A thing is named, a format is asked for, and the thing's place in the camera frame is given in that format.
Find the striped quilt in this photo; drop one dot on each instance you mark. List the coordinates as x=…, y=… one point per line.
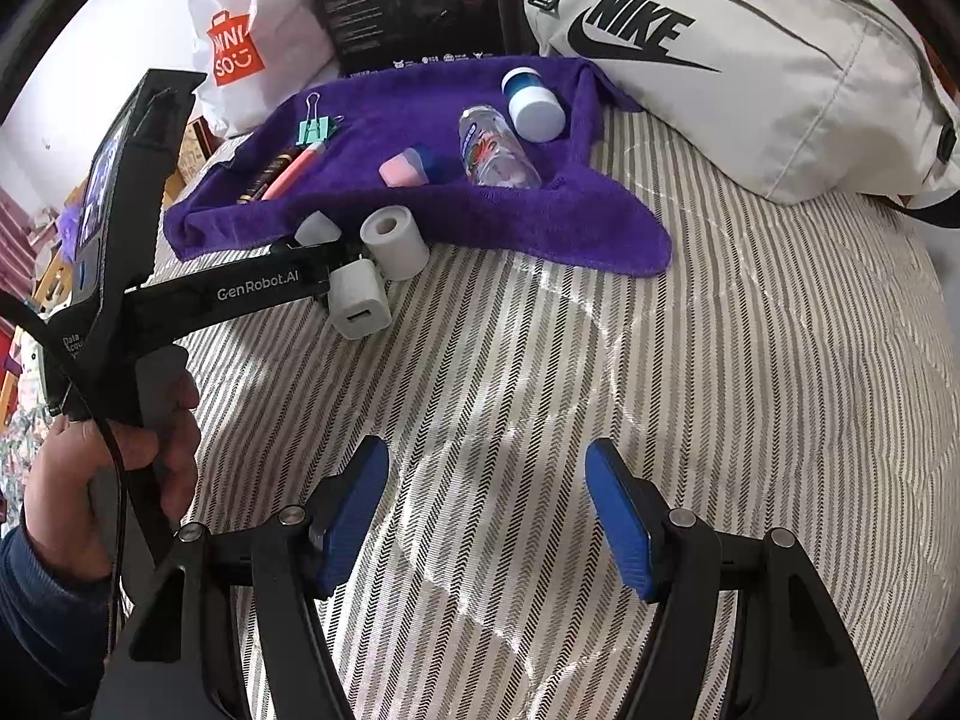
x=793, y=367

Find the white charger adapter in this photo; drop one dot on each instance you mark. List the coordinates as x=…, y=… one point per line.
x=357, y=300

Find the translucent white cap adapter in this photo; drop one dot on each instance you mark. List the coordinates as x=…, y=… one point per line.
x=317, y=230

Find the pink grey tube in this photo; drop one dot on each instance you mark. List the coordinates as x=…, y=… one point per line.
x=290, y=175

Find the clear sanitizer bottle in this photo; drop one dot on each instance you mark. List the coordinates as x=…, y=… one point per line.
x=490, y=152

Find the purple towel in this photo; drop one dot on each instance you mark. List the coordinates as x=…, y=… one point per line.
x=578, y=217

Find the black Horizon stick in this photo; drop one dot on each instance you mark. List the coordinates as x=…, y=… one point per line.
x=329, y=255

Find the grey Nike bag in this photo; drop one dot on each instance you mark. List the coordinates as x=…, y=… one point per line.
x=789, y=98

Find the white tape roll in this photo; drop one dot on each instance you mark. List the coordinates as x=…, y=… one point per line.
x=394, y=239

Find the black headset box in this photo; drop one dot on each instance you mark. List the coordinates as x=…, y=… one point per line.
x=412, y=4

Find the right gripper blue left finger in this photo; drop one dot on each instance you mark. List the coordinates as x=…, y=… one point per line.
x=342, y=508

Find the Grand Reserve black box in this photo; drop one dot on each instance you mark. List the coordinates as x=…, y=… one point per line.
x=268, y=176

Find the teal binder clip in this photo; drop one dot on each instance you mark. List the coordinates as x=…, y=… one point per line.
x=316, y=127

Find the blue white cylinder bottle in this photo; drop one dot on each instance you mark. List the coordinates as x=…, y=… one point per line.
x=535, y=112

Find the white Miniso plastic bag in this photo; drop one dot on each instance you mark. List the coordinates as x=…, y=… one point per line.
x=255, y=55

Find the pink blue sponge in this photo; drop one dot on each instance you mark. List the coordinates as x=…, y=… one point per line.
x=413, y=167

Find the dark blue sleeve forearm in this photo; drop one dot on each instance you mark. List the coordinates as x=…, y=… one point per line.
x=54, y=637

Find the left hand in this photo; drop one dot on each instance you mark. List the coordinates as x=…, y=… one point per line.
x=60, y=521

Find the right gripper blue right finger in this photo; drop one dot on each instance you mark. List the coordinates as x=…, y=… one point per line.
x=630, y=510

